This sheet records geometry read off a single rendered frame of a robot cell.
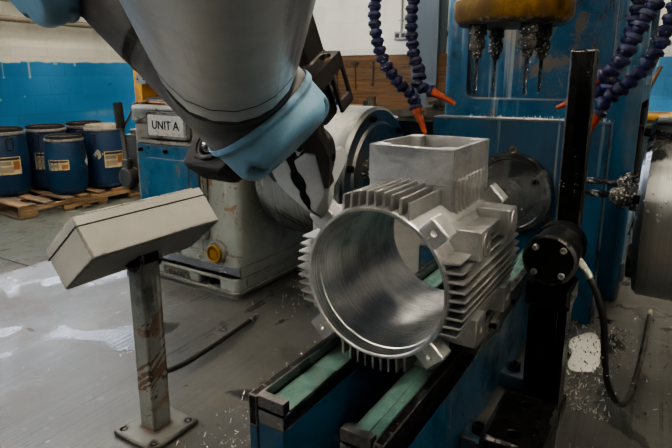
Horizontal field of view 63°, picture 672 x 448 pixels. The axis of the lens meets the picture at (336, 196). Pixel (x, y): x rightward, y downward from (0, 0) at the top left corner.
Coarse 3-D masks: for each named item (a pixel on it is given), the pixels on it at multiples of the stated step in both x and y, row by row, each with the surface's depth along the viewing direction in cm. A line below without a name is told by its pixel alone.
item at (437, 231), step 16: (496, 192) 65; (336, 208) 57; (320, 224) 57; (432, 224) 50; (448, 224) 51; (432, 240) 50; (448, 240) 51; (320, 320) 59; (432, 352) 53; (448, 352) 53
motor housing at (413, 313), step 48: (384, 192) 53; (432, 192) 56; (336, 240) 62; (384, 240) 73; (336, 288) 62; (384, 288) 68; (432, 288) 73; (480, 288) 54; (384, 336) 60; (432, 336) 52
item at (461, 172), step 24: (384, 144) 60; (408, 144) 69; (432, 144) 70; (456, 144) 68; (480, 144) 63; (384, 168) 61; (408, 168) 59; (432, 168) 58; (456, 168) 57; (480, 168) 64; (456, 192) 57; (480, 192) 64
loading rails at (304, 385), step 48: (336, 336) 63; (288, 384) 55; (336, 384) 57; (384, 384) 68; (432, 384) 53; (480, 384) 67; (288, 432) 50; (336, 432) 58; (384, 432) 46; (432, 432) 54; (480, 432) 62
